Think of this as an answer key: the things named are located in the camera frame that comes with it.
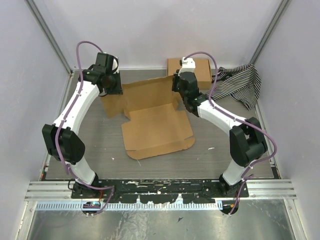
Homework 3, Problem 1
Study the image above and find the left aluminium corner post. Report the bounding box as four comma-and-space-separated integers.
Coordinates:
24, 0, 73, 75

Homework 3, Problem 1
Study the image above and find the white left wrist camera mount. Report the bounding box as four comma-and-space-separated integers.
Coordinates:
105, 54, 119, 74

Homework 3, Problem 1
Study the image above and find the striped black white cloth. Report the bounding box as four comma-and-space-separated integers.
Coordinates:
212, 64, 262, 110

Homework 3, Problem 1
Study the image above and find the aluminium corner post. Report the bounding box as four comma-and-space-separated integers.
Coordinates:
249, 0, 292, 65
24, 0, 73, 75

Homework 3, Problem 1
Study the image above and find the aluminium front frame rail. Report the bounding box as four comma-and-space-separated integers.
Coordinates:
25, 179, 297, 203

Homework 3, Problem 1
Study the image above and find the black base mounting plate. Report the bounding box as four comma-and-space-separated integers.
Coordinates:
70, 178, 250, 205

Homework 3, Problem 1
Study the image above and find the slotted grey cable duct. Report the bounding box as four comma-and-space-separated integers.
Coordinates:
35, 200, 223, 211

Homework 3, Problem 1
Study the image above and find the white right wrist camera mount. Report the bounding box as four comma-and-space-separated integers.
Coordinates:
175, 57, 196, 76

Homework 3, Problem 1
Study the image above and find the folded brown cardboard box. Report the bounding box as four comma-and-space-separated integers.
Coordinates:
167, 58, 212, 90

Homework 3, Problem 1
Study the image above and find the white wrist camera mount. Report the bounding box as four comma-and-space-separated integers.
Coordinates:
175, 57, 196, 76
105, 54, 119, 74

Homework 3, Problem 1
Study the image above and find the right aluminium corner post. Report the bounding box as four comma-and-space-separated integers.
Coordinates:
249, 0, 292, 65

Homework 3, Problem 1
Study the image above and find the brown cardboard box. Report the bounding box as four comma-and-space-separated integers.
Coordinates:
167, 58, 212, 90
101, 75, 196, 160

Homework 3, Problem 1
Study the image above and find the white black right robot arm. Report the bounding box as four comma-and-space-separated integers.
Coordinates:
172, 71, 268, 198

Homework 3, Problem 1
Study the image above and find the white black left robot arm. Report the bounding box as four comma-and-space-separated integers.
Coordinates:
42, 52, 123, 199

